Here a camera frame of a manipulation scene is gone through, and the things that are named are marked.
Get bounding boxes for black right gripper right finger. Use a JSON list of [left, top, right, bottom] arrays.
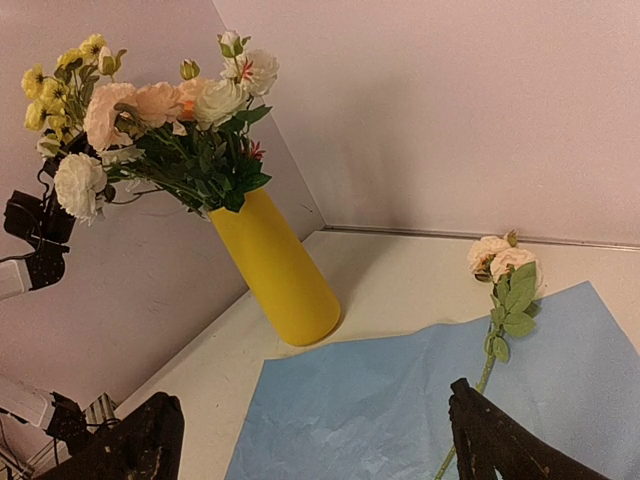
[[449, 378, 600, 480]]

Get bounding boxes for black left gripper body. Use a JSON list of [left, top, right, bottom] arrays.
[[2, 132, 109, 294]]

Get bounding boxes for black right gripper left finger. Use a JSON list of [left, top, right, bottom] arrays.
[[39, 392, 185, 479]]

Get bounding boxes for blue wrapping paper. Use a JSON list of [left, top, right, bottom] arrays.
[[226, 282, 639, 479]]

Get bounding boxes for yellow flower stem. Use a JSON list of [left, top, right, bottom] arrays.
[[21, 34, 127, 158]]

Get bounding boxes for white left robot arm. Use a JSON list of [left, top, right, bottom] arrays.
[[1, 133, 115, 299]]

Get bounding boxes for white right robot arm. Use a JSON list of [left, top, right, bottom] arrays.
[[1, 378, 601, 479]]

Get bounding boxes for yellow vase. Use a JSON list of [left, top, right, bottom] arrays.
[[209, 189, 341, 346]]

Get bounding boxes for pale pink rose stem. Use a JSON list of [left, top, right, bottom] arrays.
[[432, 228, 545, 480]]

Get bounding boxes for blue and pink flower bunch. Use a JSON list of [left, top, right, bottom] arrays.
[[83, 31, 280, 216]]

